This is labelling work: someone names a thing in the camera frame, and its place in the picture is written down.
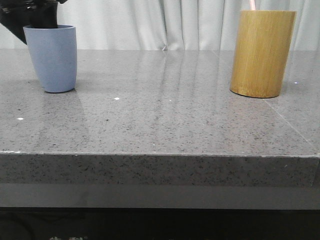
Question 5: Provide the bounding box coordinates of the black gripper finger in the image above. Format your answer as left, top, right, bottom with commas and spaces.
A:
0, 9, 28, 45
26, 1, 58, 29

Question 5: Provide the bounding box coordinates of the blue plastic cup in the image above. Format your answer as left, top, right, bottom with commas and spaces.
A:
23, 25, 77, 93

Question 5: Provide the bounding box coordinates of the pink chopstick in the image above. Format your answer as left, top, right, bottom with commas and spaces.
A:
249, 0, 256, 11

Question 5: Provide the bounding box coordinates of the white curtain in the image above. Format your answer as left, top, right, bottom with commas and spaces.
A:
0, 0, 320, 52

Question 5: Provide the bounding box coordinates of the bamboo cylinder holder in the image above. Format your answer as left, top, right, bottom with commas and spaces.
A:
230, 10, 296, 98

